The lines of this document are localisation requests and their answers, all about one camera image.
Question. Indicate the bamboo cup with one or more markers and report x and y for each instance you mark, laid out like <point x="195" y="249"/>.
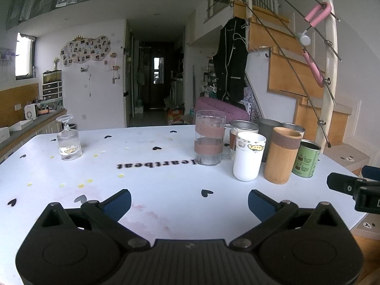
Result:
<point x="282" y="157"/>

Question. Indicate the black jacket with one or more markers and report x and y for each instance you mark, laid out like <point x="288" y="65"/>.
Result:
<point x="230" y="65"/>

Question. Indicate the white drawer unit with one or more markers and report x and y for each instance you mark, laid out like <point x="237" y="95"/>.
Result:
<point x="52" y="90"/>

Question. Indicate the orange box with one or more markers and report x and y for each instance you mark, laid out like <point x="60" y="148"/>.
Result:
<point x="175" y="116"/>

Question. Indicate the tall glass cup brown bands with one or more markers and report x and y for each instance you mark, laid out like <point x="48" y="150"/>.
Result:
<point x="209" y="138"/>

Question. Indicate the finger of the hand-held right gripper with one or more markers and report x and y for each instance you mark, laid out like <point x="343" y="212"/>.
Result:
<point x="344" y="183"/>
<point x="371" y="173"/>

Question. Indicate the white countertop appliance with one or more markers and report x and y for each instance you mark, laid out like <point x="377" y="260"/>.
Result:
<point x="30" y="111"/>

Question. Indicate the pink foam u-shaped tube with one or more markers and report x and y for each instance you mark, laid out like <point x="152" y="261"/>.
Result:
<point x="319" y="13"/>

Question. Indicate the small steel cup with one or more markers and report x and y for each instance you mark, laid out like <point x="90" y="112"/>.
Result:
<point x="297" y="128"/>

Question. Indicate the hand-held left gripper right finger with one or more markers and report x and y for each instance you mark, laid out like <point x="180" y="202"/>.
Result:
<point x="261" y="206"/>

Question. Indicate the wooden staircase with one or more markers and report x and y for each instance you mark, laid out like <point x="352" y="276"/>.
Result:
<point x="285" y="65"/>

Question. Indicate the cloud-shaped photo board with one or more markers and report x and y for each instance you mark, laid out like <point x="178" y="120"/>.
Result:
<point x="84" y="50"/>

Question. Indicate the white round clip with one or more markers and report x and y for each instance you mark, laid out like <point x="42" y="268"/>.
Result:
<point x="304" y="38"/>

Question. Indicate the green tin can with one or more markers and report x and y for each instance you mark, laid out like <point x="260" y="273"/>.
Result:
<point x="305" y="160"/>

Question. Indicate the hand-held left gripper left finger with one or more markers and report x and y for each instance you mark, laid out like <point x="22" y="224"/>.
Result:
<point x="118" y="204"/>

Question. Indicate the kitchen counter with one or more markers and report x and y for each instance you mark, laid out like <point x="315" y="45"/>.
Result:
<point x="26" y="130"/>

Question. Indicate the window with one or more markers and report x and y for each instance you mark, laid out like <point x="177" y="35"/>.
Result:
<point x="23" y="56"/>

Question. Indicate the purple pouf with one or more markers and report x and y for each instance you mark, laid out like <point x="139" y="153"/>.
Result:
<point x="221" y="107"/>

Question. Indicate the ribbed clear glass cup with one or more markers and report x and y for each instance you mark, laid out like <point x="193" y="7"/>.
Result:
<point x="69" y="142"/>

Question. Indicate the white railing post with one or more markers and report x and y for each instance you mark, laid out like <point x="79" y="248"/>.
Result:
<point x="328" y="65"/>

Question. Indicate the white cartoon print cup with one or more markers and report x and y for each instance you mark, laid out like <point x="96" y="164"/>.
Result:
<point x="248" y="160"/>

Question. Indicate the fish tank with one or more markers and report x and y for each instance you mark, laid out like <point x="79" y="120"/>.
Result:
<point x="52" y="76"/>

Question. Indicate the hanging tote bag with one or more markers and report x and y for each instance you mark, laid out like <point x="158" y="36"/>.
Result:
<point x="141" y="77"/>

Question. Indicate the white tray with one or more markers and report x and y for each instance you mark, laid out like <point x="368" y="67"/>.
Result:
<point x="20" y="125"/>

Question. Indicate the grey metal cup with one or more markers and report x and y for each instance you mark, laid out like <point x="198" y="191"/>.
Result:
<point x="268" y="126"/>

